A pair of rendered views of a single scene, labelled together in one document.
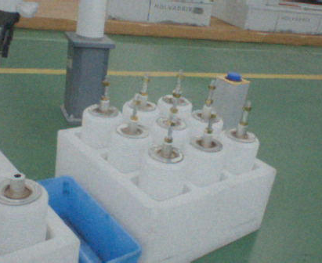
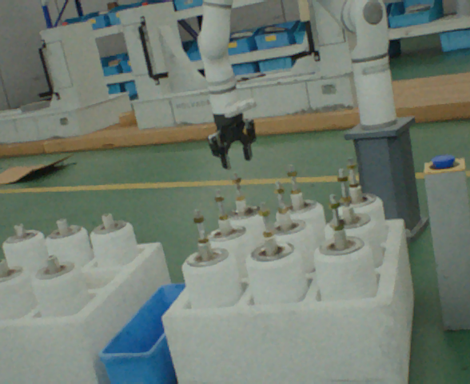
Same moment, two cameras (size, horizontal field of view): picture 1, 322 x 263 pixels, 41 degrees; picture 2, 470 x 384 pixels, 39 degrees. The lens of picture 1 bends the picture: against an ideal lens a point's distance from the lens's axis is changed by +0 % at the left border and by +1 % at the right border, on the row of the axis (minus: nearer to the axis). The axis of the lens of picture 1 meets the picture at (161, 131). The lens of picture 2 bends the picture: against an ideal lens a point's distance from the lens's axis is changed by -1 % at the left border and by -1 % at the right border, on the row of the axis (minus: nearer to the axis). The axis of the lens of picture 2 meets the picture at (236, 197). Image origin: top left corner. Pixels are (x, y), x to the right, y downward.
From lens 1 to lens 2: 1.10 m
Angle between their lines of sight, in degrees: 60
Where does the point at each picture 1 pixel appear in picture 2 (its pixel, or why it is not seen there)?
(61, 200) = not seen: hidden behind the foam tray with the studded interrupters
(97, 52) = (377, 144)
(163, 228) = (181, 340)
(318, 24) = not seen: outside the picture
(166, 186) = (193, 294)
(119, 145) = not seen: hidden behind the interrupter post
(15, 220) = (37, 290)
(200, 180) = (256, 298)
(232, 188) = (287, 314)
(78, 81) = (363, 182)
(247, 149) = (325, 263)
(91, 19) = (364, 102)
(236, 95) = (438, 191)
